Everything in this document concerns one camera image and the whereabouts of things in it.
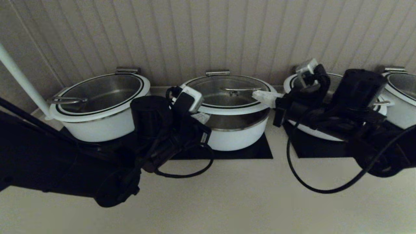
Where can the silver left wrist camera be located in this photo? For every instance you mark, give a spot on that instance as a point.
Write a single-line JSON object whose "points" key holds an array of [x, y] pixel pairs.
{"points": [[195, 99]]}

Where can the black glass induction cooktop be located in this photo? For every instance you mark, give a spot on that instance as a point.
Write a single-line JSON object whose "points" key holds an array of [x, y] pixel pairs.
{"points": [[312, 149], [253, 152]]}

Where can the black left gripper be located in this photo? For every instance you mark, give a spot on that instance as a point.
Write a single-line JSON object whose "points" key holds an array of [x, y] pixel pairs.
{"points": [[188, 136]]}

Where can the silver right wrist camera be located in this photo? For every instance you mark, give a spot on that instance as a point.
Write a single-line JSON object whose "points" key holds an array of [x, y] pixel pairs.
{"points": [[307, 66]]}

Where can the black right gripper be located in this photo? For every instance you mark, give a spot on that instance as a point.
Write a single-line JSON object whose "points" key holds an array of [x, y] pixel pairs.
{"points": [[302, 110]]}

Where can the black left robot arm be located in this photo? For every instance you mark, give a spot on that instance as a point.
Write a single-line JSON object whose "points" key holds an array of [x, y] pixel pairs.
{"points": [[48, 162]]}

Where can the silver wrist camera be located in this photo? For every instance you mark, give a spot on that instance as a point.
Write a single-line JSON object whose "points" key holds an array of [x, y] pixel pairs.
{"points": [[307, 66], [195, 99]]}

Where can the white round pole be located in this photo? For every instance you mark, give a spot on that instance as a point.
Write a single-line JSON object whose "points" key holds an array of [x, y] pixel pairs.
{"points": [[19, 78]]}

